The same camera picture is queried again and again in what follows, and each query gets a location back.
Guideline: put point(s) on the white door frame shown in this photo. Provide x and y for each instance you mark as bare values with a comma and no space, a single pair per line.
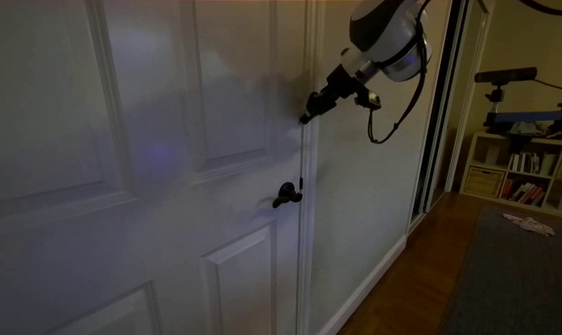
307,173

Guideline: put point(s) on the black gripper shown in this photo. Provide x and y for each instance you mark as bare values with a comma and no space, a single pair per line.
340,84

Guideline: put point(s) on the wooden cube bookshelf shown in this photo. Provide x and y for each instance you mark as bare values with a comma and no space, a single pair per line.
528,177

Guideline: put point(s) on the black door lever handle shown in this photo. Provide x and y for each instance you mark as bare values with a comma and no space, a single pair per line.
288,192

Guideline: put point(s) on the white baseboard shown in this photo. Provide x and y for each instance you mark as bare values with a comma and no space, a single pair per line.
357,296

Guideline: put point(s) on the blue clamp bar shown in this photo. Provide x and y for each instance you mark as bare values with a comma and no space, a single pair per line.
504,121

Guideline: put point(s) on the pink cloth on rug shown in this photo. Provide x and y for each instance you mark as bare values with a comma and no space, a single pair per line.
528,223

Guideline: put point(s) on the grey floor rug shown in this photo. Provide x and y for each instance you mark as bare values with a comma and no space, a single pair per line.
510,281

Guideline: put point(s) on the white panel door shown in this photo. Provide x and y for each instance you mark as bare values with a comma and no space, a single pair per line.
141,151

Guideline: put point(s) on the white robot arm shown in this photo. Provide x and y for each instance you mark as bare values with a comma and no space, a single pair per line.
383,35

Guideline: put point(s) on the dark sliding closet frame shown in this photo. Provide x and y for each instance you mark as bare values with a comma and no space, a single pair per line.
435,130

